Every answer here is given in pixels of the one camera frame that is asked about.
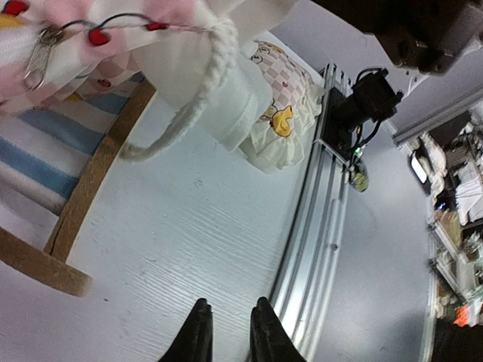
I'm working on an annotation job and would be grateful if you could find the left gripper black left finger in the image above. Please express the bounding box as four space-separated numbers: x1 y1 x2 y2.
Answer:
158 298 214 362

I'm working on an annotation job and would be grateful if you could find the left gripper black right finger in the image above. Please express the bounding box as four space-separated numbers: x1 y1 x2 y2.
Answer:
250 296 306 362

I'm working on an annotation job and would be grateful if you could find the wooden pet bed frame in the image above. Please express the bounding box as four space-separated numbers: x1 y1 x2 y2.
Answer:
1 80 155 298

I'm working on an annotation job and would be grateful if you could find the duck print ruffled bed cover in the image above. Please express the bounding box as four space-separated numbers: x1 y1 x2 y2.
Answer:
1 1 294 162

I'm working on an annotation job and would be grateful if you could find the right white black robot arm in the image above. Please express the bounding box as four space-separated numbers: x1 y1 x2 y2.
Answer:
316 0 482 75

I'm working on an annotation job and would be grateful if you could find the round mirror disc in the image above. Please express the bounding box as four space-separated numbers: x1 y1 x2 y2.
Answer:
349 160 369 193

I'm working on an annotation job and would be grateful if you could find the duck print ruffled pillow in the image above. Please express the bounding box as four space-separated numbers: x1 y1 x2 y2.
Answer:
240 40 325 173

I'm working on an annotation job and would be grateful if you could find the blue white striped mattress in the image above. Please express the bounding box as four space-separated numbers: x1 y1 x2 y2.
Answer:
0 71 146 216

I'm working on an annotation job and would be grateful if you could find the cluttered background shelving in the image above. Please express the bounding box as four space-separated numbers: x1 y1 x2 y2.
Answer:
409 106 482 361

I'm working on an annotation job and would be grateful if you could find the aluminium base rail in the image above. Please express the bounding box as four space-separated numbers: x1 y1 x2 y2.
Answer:
269 63 350 361

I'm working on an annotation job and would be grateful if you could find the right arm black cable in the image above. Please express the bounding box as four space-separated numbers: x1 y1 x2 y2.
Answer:
346 67 389 170

